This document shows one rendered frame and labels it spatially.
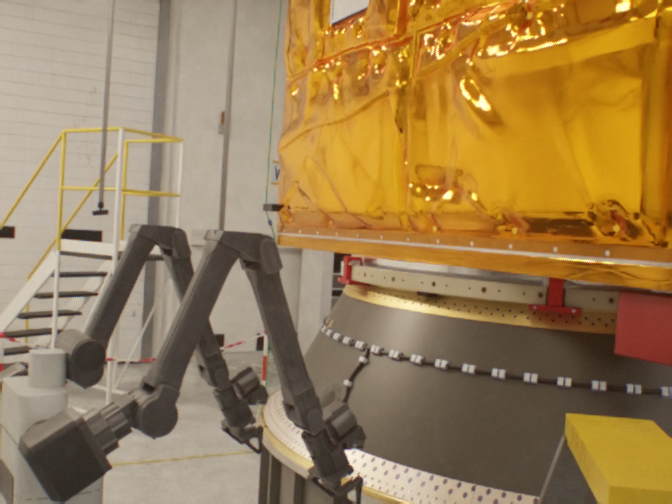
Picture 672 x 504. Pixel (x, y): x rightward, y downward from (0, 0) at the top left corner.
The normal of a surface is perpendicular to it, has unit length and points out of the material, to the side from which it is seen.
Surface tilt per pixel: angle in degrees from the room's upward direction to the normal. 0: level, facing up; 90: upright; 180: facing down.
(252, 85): 90
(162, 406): 90
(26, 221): 90
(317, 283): 90
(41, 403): 63
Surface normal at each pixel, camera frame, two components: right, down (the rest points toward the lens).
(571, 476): -0.17, 0.07
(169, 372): 0.59, -0.15
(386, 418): -0.62, -0.49
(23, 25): 0.48, 0.06
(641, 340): -0.88, -0.04
